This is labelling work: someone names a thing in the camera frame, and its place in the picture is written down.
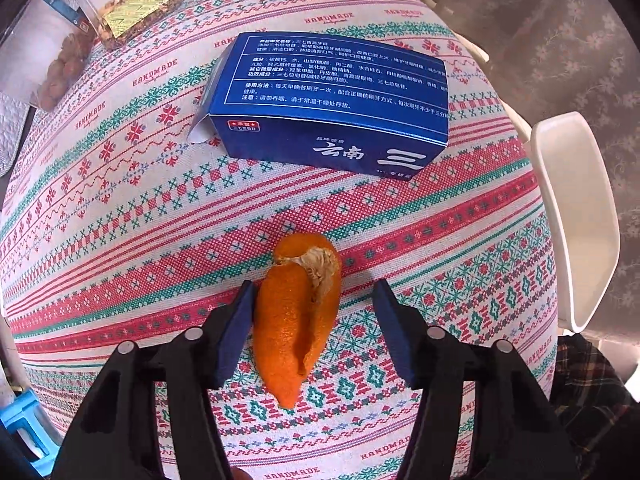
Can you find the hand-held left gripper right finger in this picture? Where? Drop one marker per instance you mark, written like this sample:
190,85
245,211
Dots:
395,332

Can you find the orange peel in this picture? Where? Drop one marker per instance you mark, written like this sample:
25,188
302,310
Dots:
285,320

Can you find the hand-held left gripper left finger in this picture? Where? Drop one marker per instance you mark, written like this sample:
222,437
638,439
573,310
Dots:
235,330

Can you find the plaid cloth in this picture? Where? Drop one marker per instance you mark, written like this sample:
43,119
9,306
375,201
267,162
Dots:
595,385

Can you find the white quilted cloth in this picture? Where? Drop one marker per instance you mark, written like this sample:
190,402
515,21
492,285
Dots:
12,135

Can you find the blue plastic stool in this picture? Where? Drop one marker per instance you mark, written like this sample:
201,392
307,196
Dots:
25,420

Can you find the blue toothpaste box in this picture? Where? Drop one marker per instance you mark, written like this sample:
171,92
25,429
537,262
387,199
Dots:
325,85

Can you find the white plastic bin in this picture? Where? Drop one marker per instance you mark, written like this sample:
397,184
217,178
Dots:
575,210

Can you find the clear jar of peanuts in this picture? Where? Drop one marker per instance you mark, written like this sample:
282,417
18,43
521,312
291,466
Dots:
135,5

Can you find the clear jar of walnuts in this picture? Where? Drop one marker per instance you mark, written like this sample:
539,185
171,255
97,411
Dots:
55,70

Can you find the red green patterned tablecloth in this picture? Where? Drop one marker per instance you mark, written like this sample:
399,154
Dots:
125,210

